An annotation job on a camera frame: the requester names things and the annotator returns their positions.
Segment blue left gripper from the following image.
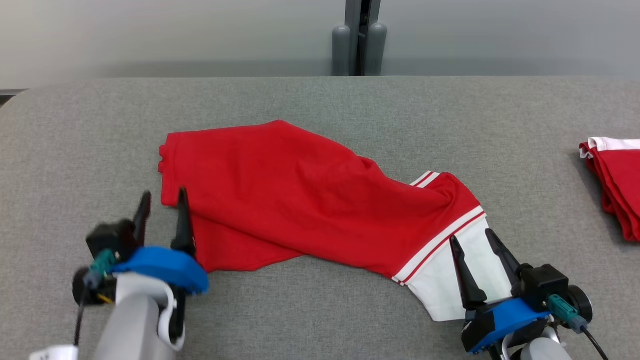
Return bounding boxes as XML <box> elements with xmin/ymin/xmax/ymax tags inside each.
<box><xmin>112</xmin><ymin>187</ymin><xmax>210</xmax><ymax>296</ymax></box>

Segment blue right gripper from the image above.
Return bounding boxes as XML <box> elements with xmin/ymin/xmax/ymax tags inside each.
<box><xmin>449</xmin><ymin>228</ymin><xmax>552</xmax><ymax>355</ymax></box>

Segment red shorts with white panel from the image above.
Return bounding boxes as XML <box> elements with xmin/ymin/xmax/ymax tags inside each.
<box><xmin>158</xmin><ymin>119</ymin><xmax>516</xmax><ymax>322</ymax></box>

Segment folded red white garment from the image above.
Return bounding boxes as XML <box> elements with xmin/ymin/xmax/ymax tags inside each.
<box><xmin>579</xmin><ymin>136</ymin><xmax>640</xmax><ymax>243</ymax></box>

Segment grey cylinder bumper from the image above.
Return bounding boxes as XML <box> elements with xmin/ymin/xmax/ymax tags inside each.
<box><xmin>332</xmin><ymin>25</ymin><xmax>352</xmax><ymax>77</ymax></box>
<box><xmin>364</xmin><ymin>22</ymin><xmax>388</xmax><ymax>77</ymax></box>

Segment left black cable teal connector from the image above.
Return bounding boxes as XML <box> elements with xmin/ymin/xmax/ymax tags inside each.
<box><xmin>74</xmin><ymin>249</ymin><xmax>119</xmax><ymax>347</ymax></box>

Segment black cable teal connector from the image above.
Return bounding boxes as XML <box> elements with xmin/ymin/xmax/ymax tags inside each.
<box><xmin>74</xmin><ymin>249</ymin><xmax>119</xmax><ymax>347</ymax></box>
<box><xmin>547</xmin><ymin>294</ymin><xmax>610</xmax><ymax>360</ymax></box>

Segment right black cable teal connector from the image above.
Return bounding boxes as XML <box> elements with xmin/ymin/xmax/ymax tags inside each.
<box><xmin>547</xmin><ymin>294</ymin><xmax>610</xmax><ymax>360</ymax></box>

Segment grey metal frame post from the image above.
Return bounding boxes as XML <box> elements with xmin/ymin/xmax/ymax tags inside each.
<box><xmin>345</xmin><ymin>0</ymin><xmax>382</xmax><ymax>77</ymax></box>

